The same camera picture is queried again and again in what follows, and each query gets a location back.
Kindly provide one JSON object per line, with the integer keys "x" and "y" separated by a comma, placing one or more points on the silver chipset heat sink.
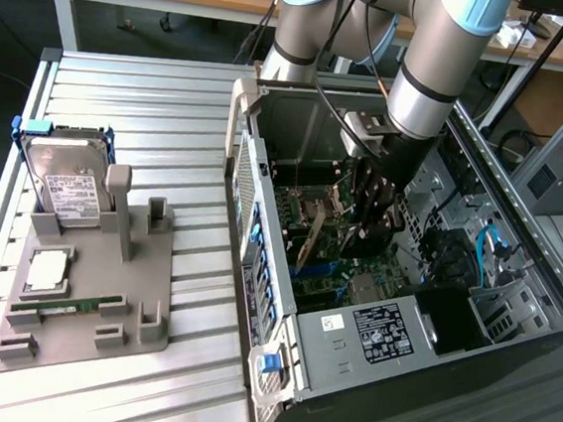
{"x": 368, "y": 287}

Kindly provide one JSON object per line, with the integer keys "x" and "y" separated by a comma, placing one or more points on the hard disk blue caddy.
{"x": 65, "y": 175}

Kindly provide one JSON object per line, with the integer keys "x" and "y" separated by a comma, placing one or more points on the green RAM stick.
{"x": 70, "y": 306}

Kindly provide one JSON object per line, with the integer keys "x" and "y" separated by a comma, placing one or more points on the open metal PC case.
{"x": 290, "y": 122}

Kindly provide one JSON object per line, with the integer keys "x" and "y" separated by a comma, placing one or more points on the black RAM stick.
{"x": 294, "y": 241}

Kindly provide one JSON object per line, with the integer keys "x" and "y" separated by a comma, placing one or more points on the green graphics card black fan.
{"x": 333, "y": 241}

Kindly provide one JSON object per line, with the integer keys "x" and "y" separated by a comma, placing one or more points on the metal socket cover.
{"x": 343, "y": 192}

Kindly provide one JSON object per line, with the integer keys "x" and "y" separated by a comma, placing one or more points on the black monitor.
{"x": 551, "y": 3}

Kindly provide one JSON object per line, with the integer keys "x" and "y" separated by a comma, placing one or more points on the grey power supply unit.
{"x": 379, "y": 335}

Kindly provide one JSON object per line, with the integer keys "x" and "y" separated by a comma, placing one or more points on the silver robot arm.
{"x": 425, "y": 60}

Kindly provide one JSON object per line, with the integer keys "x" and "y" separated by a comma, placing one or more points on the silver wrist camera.
{"x": 366, "y": 129}

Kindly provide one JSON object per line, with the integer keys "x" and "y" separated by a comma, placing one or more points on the silver CPU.
{"x": 47, "y": 270}

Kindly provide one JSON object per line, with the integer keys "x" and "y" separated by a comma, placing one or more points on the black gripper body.
{"x": 408, "y": 158}

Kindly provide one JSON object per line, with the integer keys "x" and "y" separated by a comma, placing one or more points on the blue case latch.
{"x": 269, "y": 362}

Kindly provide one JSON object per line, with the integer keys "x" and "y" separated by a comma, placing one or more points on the green motherboard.
{"x": 314, "y": 288}

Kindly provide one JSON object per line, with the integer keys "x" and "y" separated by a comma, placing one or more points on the black stand pole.
{"x": 523, "y": 80}

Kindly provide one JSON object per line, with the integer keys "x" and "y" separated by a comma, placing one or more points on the white box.
{"x": 520, "y": 38}

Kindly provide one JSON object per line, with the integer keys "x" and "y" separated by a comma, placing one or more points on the CPU socket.
{"x": 312, "y": 204}

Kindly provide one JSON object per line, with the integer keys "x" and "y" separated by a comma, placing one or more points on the grey plastic parts rack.
{"x": 86, "y": 272}

